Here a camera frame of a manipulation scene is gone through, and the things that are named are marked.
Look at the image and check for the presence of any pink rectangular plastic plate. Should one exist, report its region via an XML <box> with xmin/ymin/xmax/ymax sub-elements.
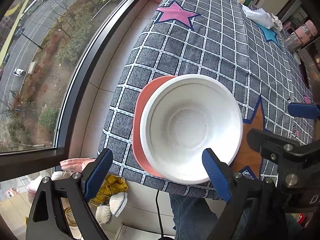
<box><xmin>132</xmin><ymin>75</ymin><xmax>175</xmax><ymax>178</ymax></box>

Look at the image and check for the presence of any white paper bowl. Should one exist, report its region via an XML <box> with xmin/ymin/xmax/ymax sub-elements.
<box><xmin>140</xmin><ymin>74</ymin><xmax>243</xmax><ymax>185</ymax></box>

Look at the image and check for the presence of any yellow cloth on floor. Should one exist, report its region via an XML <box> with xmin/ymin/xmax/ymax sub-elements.
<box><xmin>91</xmin><ymin>174</ymin><xmax>128</xmax><ymax>204</ymax></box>

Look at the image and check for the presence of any white slipper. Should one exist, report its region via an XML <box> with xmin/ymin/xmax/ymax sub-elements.
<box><xmin>109</xmin><ymin>192</ymin><xmax>127</xmax><ymax>217</ymax></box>

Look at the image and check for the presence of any person's jeans leg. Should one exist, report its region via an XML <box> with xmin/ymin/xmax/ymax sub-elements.
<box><xmin>170</xmin><ymin>194</ymin><xmax>251</xmax><ymax>240</ymax></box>

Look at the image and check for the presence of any pink plastic stool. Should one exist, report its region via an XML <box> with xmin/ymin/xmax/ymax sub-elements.
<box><xmin>283</xmin><ymin>21</ymin><xmax>293</xmax><ymax>31</ymax></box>

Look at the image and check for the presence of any crumpled white tissue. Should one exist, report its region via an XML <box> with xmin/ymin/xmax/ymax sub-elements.
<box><xmin>271</xmin><ymin>14</ymin><xmax>283</xmax><ymax>31</ymax></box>

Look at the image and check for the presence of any white crumpled cloth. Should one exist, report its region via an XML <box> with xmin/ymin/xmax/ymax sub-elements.
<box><xmin>242</xmin><ymin>5</ymin><xmax>274</xmax><ymax>29</ymax></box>

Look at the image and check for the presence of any grey checkered star tablecloth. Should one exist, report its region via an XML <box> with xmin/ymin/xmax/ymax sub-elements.
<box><xmin>97</xmin><ymin>0</ymin><xmax>316</xmax><ymax>201</ymax></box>

